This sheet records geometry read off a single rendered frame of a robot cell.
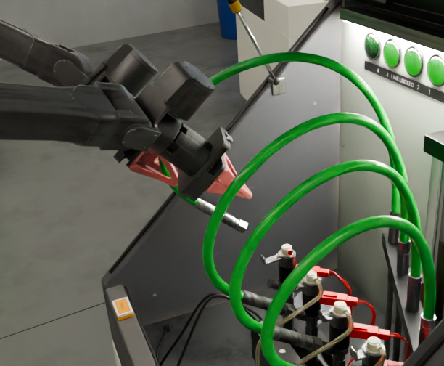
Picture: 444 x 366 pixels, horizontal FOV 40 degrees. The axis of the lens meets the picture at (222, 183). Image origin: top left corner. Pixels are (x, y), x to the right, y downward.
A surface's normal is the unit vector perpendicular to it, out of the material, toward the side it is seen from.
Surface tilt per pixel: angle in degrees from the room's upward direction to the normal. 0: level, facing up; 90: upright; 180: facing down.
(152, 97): 60
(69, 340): 0
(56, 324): 0
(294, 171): 90
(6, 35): 72
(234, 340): 0
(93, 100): 36
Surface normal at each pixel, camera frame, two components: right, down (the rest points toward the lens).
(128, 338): -0.07, -0.89
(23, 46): -0.18, 0.07
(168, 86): -0.47, -0.16
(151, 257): 0.36, 0.40
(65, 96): 0.52, -0.70
